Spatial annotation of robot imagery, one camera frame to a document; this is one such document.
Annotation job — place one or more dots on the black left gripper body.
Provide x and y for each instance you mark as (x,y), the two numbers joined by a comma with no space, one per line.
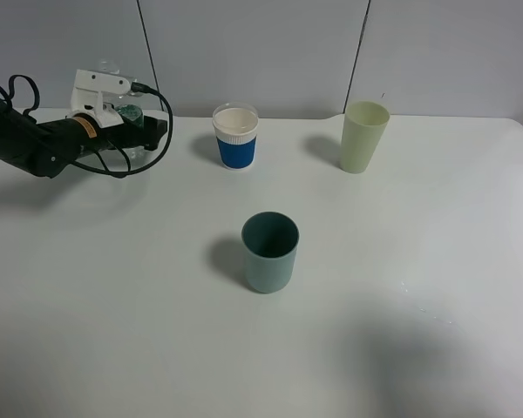
(76,141)

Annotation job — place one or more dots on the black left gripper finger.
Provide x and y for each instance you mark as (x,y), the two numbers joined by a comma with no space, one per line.
(148,134)

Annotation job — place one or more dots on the clear plastic drink bottle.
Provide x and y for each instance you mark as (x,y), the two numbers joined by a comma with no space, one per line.
(126,106)

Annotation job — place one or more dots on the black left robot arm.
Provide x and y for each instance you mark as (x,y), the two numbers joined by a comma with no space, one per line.
(12,126)

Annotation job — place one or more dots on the blue and white cup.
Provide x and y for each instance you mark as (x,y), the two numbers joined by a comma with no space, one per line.
(235,126)

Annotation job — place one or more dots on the teal green cup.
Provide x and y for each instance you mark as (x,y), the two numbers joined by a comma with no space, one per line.
(270,240)

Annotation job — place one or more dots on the tall pale green cup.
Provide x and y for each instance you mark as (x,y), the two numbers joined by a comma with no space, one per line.
(363,126)

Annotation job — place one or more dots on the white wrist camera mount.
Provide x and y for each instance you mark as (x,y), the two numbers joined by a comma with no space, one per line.
(88,96)

